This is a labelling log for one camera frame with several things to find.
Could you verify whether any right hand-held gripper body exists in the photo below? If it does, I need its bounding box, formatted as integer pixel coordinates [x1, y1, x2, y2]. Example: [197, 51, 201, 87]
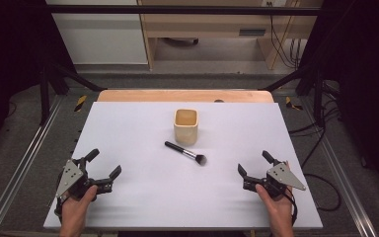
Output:
[242, 160, 307, 200]

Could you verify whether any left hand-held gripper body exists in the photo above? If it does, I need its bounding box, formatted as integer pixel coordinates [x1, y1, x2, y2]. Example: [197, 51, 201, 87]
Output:
[55, 157, 114, 201]

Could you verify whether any black makeup brush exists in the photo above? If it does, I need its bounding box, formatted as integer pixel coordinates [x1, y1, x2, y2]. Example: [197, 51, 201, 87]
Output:
[164, 140, 208, 167]

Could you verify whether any beige square cup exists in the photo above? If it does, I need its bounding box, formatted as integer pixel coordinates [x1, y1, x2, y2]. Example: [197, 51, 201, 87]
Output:
[173, 108, 199, 147]

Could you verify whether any person's left hand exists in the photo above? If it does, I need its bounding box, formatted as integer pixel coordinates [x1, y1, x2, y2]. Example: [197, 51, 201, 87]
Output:
[58, 185, 99, 237]

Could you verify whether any person's right hand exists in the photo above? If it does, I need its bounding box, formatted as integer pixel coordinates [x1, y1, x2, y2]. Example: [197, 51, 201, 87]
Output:
[256, 184, 295, 237]

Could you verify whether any black and yellow tape marker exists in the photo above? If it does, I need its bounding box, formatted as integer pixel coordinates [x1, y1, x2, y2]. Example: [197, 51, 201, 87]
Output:
[284, 96, 304, 112]
[74, 95, 89, 113]

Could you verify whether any black metal stand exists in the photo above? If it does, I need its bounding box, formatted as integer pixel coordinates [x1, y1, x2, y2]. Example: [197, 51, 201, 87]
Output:
[38, 61, 109, 126]
[260, 63, 328, 128]

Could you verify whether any wooden table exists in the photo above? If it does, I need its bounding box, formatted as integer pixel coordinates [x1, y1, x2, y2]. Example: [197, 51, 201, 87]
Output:
[97, 89, 275, 104]

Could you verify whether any white cabinet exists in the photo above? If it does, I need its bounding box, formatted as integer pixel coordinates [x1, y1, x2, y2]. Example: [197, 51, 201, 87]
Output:
[45, 0, 149, 65]

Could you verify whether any dark label on desk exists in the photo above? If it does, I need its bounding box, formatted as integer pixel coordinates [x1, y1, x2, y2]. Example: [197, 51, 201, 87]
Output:
[238, 29, 266, 37]

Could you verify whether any black curtain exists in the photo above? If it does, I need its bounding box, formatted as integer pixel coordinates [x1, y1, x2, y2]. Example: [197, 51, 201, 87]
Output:
[298, 0, 379, 202]
[0, 0, 77, 162]

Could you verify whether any wooden desk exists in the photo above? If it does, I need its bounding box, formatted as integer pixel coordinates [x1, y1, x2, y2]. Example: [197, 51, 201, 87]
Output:
[137, 0, 324, 71]

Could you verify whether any right hand-held gripper cable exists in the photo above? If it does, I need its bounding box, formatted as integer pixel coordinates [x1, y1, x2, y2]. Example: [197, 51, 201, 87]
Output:
[284, 187, 299, 228]

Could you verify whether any hand-held gripper cable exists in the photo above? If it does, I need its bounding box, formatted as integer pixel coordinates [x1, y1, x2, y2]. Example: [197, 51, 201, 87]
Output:
[53, 196, 63, 222]
[284, 187, 299, 228]

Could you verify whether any left hand-held gripper cable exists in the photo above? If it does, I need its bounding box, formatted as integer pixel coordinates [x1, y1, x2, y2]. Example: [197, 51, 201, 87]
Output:
[53, 196, 63, 222]

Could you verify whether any black floor cable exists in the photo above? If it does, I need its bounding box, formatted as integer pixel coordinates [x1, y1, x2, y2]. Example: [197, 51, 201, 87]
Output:
[289, 126, 342, 212]

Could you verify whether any aluminium floor rail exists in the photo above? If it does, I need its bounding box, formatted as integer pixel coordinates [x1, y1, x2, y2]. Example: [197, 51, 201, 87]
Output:
[300, 97, 379, 237]
[0, 95, 64, 237]

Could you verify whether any bundle of black cables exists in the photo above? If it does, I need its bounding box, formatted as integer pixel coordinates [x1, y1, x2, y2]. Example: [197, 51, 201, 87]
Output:
[268, 14, 303, 70]

